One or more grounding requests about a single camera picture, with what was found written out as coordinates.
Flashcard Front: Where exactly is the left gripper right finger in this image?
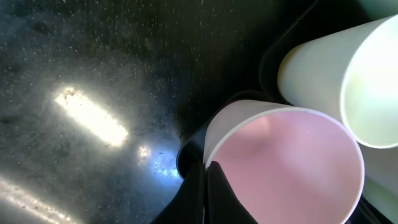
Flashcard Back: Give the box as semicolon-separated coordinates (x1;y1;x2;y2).
205;161;259;224

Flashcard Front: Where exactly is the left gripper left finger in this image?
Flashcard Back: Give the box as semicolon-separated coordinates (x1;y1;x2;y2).
150;161;206;224

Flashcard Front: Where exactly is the pink cup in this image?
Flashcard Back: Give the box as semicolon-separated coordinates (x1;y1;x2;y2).
202;99;366;224

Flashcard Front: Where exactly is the grey cup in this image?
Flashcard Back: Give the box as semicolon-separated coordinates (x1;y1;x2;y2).
357;143;398;224

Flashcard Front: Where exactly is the white cup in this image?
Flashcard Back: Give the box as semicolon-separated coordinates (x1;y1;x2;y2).
277;14;398;150

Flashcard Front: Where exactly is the black tray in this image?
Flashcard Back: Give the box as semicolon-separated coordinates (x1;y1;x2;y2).
175;0;398;224

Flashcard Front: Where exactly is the green cup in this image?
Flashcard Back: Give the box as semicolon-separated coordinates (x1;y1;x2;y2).
356;0;398;21

